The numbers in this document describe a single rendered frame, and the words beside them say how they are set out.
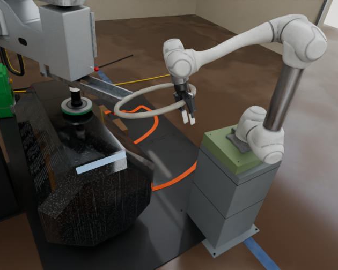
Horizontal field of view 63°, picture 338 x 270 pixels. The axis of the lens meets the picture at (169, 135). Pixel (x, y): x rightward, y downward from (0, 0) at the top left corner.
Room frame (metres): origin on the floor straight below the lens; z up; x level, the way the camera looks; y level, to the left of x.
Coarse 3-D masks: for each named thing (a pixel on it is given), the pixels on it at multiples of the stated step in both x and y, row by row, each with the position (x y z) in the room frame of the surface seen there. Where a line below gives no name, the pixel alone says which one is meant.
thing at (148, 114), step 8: (144, 88) 1.61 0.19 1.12; (152, 88) 1.62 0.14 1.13; (160, 88) 1.62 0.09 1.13; (192, 88) 1.42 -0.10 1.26; (128, 96) 1.52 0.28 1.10; (120, 104) 1.42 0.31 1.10; (176, 104) 1.22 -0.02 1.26; (184, 104) 1.25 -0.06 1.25; (120, 112) 1.24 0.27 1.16; (144, 112) 1.18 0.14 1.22; (152, 112) 1.17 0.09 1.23; (160, 112) 1.18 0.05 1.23
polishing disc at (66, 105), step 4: (64, 100) 1.74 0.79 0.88; (68, 100) 1.74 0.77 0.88; (84, 100) 1.77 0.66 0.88; (88, 100) 1.77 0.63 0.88; (64, 104) 1.68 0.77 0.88; (68, 104) 1.68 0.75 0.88; (84, 104) 1.71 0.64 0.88; (88, 104) 1.71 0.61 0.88; (64, 108) 1.63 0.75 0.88; (68, 108) 1.64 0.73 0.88; (72, 108) 1.64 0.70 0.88; (76, 108) 1.65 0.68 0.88; (80, 108) 1.65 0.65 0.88; (84, 108) 1.66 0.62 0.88; (88, 108) 1.67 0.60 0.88; (72, 112) 1.60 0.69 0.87; (76, 112) 1.61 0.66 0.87; (80, 112) 1.62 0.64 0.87
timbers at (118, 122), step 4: (100, 108) 2.89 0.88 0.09; (104, 108) 2.90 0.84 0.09; (112, 120) 2.66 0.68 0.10; (116, 120) 2.67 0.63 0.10; (120, 120) 2.67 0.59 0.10; (116, 124) 2.58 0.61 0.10; (120, 124) 2.59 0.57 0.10; (120, 128) 2.52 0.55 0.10; (124, 128) 2.53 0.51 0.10; (124, 132) 2.49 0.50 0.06
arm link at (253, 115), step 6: (252, 108) 1.48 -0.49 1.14; (258, 108) 1.50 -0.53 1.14; (246, 114) 1.46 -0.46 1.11; (252, 114) 1.44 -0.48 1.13; (258, 114) 1.43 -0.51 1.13; (264, 114) 1.45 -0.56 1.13; (240, 120) 1.48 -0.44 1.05; (246, 120) 1.44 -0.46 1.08; (252, 120) 1.42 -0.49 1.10; (258, 120) 1.41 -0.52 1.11; (240, 126) 1.46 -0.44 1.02; (246, 126) 1.41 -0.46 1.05; (252, 126) 1.38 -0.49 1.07; (240, 132) 1.43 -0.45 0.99; (246, 132) 1.38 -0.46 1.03; (240, 138) 1.43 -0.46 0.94
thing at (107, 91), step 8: (40, 72) 1.72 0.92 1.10; (48, 72) 1.73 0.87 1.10; (64, 80) 1.66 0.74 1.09; (88, 80) 1.71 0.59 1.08; (96, 80) 1.68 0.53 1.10; (80, 88) 1.60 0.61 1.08; (88, 88) 1.57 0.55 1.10; (96, 88) 1.55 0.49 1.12; (104, 88) 1.64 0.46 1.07; (112, 88) 1.62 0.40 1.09; (120, 88) 1.58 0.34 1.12; (104, 96) 1.50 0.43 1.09; (112, 96) 1.47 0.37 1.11; (120, 96) 1.55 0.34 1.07
